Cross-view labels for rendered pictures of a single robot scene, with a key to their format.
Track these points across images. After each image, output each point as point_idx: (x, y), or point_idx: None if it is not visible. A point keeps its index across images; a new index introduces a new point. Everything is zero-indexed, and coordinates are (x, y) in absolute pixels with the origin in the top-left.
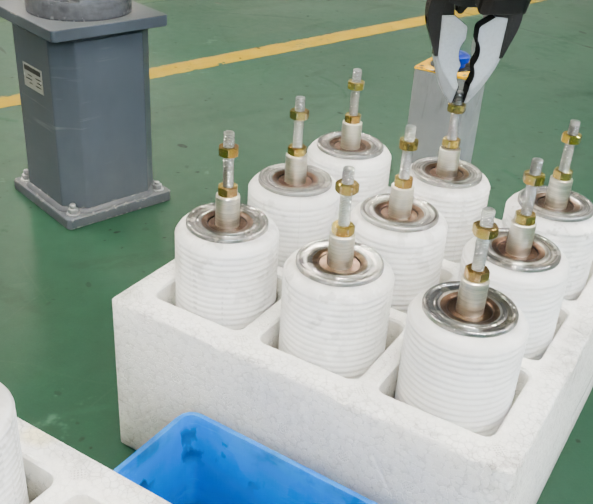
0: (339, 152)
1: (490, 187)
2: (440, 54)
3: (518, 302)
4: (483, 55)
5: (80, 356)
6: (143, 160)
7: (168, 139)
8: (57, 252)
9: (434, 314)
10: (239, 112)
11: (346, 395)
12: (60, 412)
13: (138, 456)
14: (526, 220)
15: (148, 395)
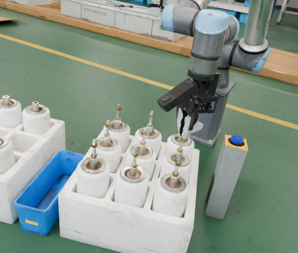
0: (173, 138)
1: None
2: (177, 119)
3: (115, 181)
4: (185, 126)
5: None
6: (207, 131)
7: (246, 138)
8: (166, 136)
9: (86, 158)
10: (286, 148)
11: None
12: None
13: (68, 152)
14: (130, 164)
15: None
